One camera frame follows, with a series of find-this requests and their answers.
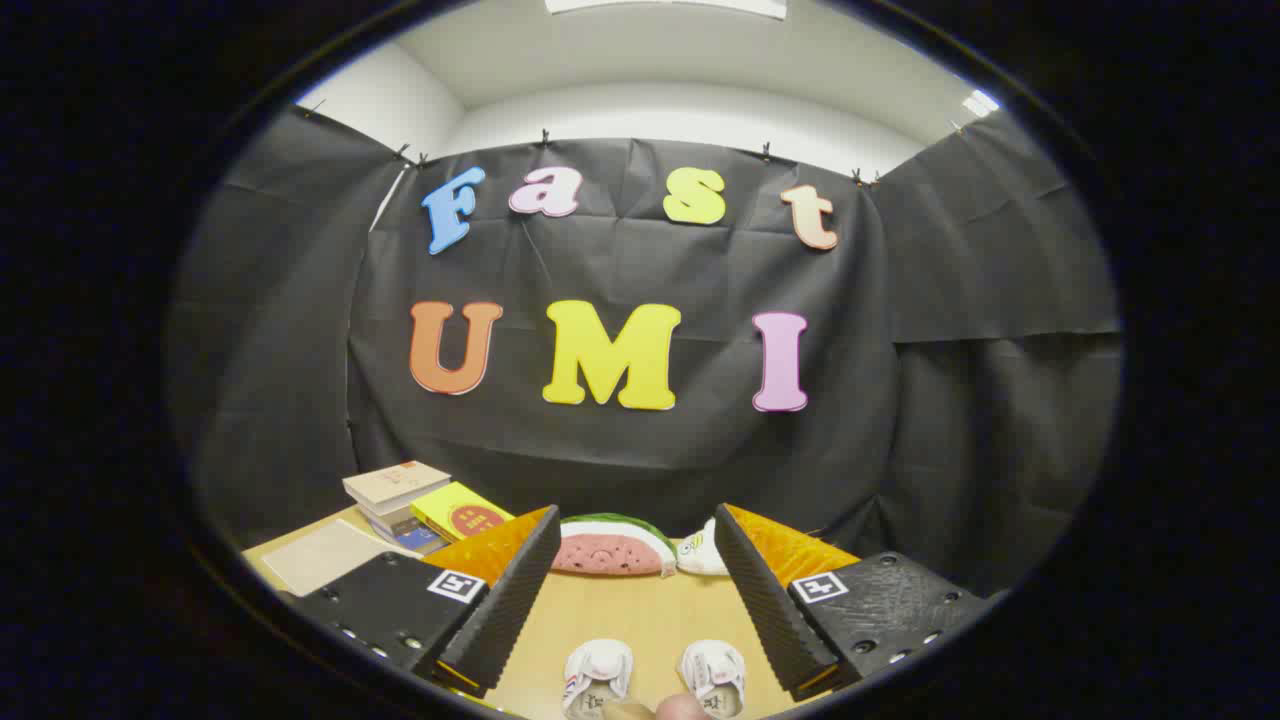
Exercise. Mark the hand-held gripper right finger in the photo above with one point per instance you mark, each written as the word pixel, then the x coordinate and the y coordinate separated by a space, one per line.
pixel 765 600

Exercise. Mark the watermelon slice plush toy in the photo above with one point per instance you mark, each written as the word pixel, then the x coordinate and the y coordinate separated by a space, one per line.
pixel 610 550

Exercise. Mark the blue book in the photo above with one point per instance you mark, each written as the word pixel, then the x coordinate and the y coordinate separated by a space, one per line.
pixel 420 538

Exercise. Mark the white plush toy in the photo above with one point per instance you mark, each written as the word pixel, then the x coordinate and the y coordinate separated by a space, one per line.
pixel 700 555

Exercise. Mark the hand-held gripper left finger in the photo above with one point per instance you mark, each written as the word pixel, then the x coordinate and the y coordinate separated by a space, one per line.
pixel 505 600

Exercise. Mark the white canvas shoe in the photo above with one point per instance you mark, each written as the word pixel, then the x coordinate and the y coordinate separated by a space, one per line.
pixel 712 668
pixel 597 665

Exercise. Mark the grey book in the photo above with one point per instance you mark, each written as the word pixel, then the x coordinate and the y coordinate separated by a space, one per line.
pixel 385 520

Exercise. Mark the long ceiling light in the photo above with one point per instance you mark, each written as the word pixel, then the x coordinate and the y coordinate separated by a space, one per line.
pixel 665 6

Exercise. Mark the cream fabric storage box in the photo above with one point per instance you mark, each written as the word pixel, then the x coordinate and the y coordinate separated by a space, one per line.
pixel 330 555

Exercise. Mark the small ceiling light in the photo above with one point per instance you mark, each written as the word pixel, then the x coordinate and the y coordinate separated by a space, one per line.
pixel 980 103

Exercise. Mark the yellow book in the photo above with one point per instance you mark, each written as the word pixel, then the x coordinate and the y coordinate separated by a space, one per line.
pixel 460 515

